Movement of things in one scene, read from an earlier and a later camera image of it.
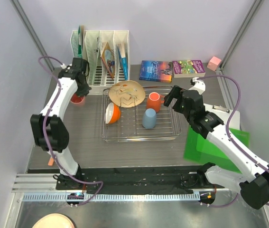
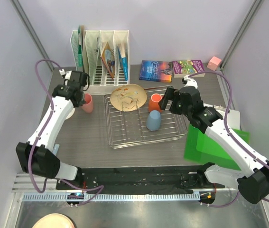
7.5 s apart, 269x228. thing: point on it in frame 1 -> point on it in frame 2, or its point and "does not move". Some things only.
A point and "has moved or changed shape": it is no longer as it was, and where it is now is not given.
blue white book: (123, 59) does not move
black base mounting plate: (118, 180) does not move
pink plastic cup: (75, 99) has moved or changed shape
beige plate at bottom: (55, 220) does not move
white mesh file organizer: (107, 52) does not move
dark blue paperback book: (156, 71) does not move
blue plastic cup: (149, 118) has moved or changed shape
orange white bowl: (113, 113) -> (71, 114)
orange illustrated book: (108, 57) does not move
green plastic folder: (198, 148) does not move
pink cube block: (214, 63) does not move
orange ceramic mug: (154, 100) has moved or changed shape
